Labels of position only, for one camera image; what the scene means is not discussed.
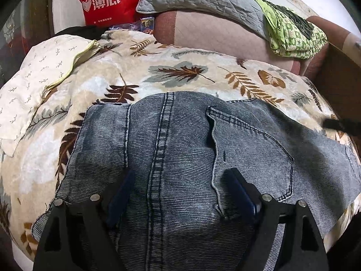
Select white sprig-print pillow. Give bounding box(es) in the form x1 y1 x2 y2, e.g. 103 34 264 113
0 34 101 157

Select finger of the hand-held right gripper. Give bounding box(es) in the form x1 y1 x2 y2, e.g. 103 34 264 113
323 119 354 133

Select grey-blue denim pants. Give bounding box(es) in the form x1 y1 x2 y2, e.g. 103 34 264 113
31 92 361 271

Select red shopping bag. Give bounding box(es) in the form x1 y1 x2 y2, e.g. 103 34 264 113
72 0 150 26

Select beige leaf-print blanket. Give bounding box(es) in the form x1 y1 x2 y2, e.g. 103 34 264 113
0 30 356 263

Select black cloth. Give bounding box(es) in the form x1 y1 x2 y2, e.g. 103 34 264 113
53 25 105 39

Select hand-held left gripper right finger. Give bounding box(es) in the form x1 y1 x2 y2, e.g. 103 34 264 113
227 168 329 271

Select pink quilted mattress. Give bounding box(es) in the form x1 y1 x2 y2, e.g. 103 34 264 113
154 10 331 77

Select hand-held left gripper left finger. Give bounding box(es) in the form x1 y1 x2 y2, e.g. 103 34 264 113
33 169 136 271

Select small blue box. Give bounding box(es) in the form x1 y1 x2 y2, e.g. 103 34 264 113
140 17 155 35

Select green patterned cloth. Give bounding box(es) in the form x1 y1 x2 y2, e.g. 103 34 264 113
248 0 329 60

